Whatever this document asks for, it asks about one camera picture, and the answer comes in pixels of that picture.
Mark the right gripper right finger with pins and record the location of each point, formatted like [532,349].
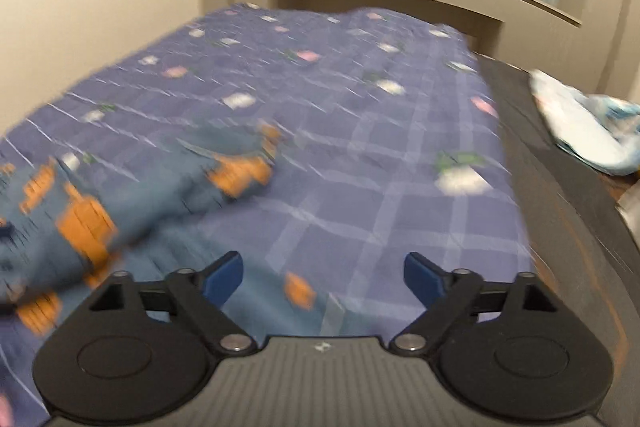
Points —
[447,297]

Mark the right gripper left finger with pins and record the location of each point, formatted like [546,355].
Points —
[198,298]

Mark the blue orange patterned pants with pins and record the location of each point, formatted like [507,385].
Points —
[62,237]

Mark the dark grey mattress sheet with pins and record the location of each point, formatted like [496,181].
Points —
[581,246]

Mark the purple checked floral quilt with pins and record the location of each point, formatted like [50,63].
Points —
[389,145]

